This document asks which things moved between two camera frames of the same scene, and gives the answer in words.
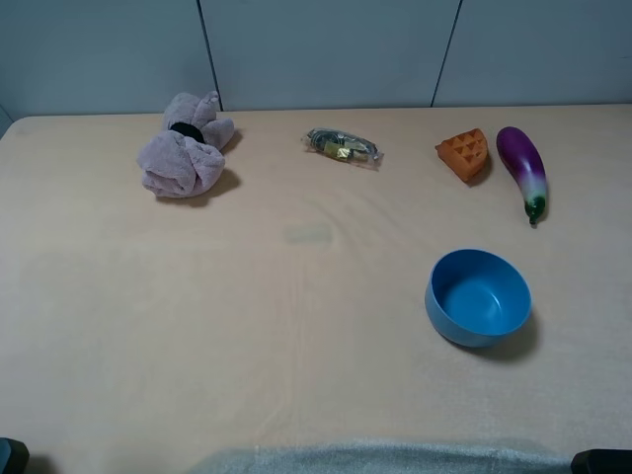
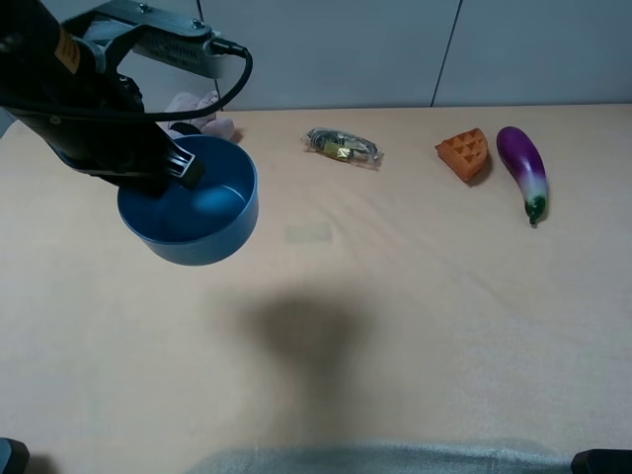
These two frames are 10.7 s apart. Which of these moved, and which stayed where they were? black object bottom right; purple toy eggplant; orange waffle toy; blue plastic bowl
Moved: blue plastic bowl
Stayed: purple toy eggplant; orange waffle toy; black object bottom right
